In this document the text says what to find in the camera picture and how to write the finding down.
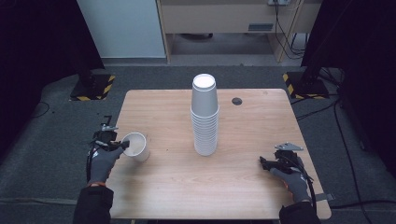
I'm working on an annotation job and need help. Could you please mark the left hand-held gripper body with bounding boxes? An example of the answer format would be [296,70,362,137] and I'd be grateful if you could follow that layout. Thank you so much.
[92,115,123,152]

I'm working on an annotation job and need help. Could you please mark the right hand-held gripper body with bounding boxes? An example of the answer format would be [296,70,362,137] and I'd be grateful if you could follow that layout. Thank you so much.
[269,142,305,173]

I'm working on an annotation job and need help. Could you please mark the single white paper cup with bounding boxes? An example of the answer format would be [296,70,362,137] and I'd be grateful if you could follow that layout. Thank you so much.
[120,132,151,163]

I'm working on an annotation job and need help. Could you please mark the tall stack of nested cups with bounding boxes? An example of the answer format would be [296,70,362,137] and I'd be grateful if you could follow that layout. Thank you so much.
[190,73,220,157]

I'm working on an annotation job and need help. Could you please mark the person's right hand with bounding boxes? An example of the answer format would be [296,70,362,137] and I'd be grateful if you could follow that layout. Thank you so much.
[269,167,313,204]

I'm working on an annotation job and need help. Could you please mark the person's left hand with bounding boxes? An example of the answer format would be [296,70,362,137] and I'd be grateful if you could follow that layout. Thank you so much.
[88,146,125,187]

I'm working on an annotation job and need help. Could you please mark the striped black stand base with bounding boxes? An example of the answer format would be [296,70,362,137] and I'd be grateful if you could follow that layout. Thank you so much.
[69,73,117,102]
[282,71,331,101]

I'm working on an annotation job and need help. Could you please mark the grey tape strip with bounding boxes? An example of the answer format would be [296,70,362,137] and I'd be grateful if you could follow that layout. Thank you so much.
[315,192,336,203]

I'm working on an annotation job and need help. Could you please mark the black curtain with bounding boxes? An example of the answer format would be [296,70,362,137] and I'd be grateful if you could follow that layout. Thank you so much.
[300,0,396,179]
[0,0,106,158]

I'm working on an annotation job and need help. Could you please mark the white cabinet panel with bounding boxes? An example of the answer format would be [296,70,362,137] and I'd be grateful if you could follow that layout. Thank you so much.
[76,0,167,60]

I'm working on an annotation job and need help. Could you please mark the light wooden desk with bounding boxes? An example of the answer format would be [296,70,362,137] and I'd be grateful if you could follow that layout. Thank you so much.
[156,0,323,64]

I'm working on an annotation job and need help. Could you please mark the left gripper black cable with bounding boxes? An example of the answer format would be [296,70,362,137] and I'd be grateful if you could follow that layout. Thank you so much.
[85,140,98,184]

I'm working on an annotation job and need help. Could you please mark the long black floor cable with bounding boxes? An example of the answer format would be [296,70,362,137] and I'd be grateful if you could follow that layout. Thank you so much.
[295,97,396,210]

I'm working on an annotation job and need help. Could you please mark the thin looped floor cable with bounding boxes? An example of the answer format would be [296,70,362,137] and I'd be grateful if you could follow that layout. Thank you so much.
[30,101,51,119]

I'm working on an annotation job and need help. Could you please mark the hanging black cables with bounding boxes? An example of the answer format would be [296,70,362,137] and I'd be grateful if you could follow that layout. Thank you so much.
[273,0,308,61]

